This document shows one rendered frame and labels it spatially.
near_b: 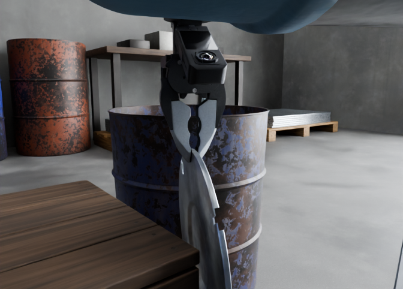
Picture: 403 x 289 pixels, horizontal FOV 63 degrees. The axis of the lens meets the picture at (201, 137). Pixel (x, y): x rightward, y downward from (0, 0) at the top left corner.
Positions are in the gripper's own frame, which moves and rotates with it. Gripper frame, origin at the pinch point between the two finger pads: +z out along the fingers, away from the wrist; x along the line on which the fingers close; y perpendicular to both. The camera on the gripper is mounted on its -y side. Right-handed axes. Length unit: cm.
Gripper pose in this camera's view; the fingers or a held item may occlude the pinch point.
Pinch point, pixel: (194, 154)
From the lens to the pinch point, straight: 47.0
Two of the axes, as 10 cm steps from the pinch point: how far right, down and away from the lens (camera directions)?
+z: 0.1, 9.9, 1.7
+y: -2.5, -1.6, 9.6
